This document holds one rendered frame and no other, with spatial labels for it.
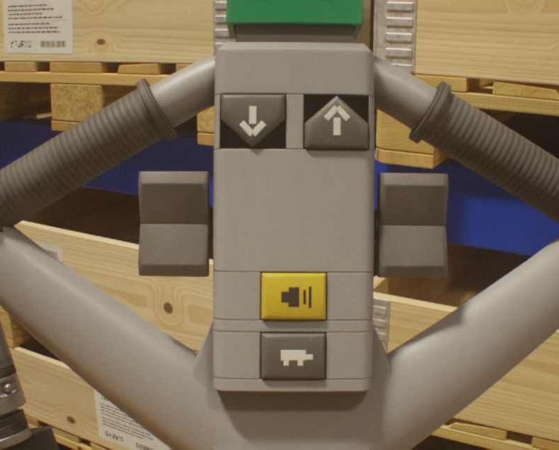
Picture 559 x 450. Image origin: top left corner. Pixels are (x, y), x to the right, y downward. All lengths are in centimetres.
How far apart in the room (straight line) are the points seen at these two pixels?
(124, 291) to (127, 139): 109
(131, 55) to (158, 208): 96
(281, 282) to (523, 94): 73
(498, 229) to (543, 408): 30
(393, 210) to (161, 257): 13
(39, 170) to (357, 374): 22
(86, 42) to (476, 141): 109
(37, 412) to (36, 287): 146
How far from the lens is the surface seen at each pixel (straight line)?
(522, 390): 118
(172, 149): 141
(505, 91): 107
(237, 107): 40
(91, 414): 174
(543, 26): 106
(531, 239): 116
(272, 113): 40
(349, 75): 41
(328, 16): 42
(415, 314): 118
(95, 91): 142
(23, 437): 95
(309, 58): 41
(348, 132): 40
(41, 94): 210
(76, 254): 156
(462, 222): 118
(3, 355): 93
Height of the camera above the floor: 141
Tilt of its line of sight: 17 degrees down
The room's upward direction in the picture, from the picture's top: straight up
